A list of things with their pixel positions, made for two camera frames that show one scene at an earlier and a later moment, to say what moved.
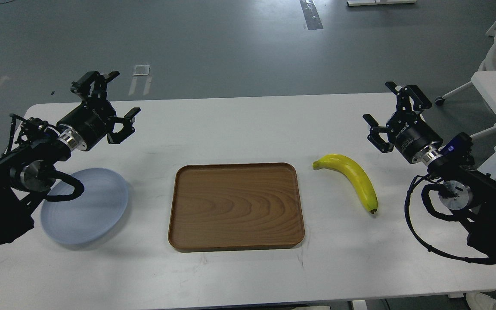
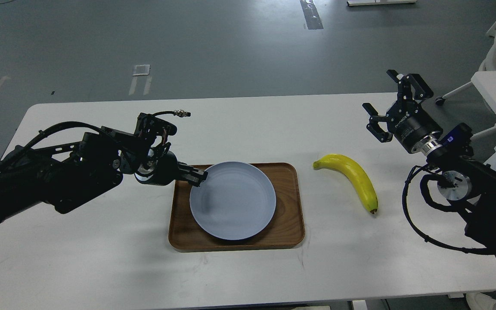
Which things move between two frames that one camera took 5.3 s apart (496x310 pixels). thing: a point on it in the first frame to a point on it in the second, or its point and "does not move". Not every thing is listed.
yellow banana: [346, 166] does not move
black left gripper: [93, 119] to [160, 168]
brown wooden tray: [236, 206] does not move
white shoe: [480, 301] does not move
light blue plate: [85, 218] to [237, 201]
